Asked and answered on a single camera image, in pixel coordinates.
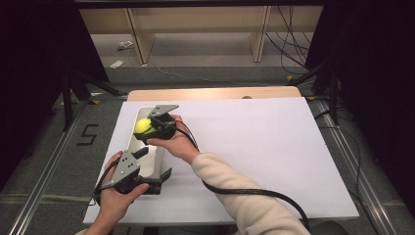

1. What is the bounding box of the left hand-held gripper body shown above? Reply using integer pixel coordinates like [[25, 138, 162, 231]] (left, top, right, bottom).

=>
[[99, 150, 163, 196]]

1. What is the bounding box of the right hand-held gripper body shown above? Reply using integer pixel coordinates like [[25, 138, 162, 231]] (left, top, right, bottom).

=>
[[143, 104, 180, 141]]

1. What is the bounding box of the yellow tennis ball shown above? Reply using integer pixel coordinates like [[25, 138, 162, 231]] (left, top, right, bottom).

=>
[[133, 117, 153, 134]]

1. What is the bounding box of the white oblong plastic container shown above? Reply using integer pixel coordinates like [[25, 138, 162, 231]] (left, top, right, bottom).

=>
[[126, 106, 164, 180]]

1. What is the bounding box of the person's right hand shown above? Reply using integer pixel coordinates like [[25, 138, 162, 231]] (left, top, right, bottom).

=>
[[146, 114, 201, 165]]

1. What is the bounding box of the person's left hand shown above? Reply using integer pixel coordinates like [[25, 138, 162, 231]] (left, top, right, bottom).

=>
[[97, 150, 151, 216]]

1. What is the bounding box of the black metal stand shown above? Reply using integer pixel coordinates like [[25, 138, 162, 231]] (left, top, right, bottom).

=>
[[60, 70, 129, 131], [287, 57, 341, 126]]

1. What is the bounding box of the small grey floor device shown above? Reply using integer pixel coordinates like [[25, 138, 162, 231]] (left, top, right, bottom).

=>
[[116, 40, 135, 52]]

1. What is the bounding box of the white table cover sheet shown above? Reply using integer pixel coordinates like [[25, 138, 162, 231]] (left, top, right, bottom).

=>
[[82, 96, 360, 226]]

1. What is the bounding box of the black curtain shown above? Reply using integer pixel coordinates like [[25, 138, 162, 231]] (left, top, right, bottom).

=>
[[0, 0, 111, 194], [304, 0, 415, 210]]

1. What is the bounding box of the left hand-held gripper cable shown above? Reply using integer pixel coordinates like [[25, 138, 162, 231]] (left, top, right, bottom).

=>
[[88, 159, 119, 208]]

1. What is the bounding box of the hand-held gripper cable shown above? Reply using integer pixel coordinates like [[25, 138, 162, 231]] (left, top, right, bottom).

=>
[[88, 159, 119, 208], [175, 120, 310, 231]]

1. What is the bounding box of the thin white floor cable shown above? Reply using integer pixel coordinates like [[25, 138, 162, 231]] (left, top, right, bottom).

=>
[[156, 65, 272, 88]]

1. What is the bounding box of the metal floor rail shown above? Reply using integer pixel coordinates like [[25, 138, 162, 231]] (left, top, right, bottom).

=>
[[8, 99, 92, 235], [313, 97, 398, 235]]

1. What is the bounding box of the right hand-held gripper cable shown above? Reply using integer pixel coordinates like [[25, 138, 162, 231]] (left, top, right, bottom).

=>
[[175, 120, 310, 231]]

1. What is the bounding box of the light wooden furniture frame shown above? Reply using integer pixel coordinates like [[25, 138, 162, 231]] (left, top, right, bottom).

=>
[[79, 4, 324, 66]]

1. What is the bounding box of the bundle of black cables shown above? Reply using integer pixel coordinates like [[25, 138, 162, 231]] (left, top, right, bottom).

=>
[[264, 4, 315, 76]]

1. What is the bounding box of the black floor cable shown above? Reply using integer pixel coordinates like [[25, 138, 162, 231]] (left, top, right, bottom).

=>
[[316, 109, 364, 205]]

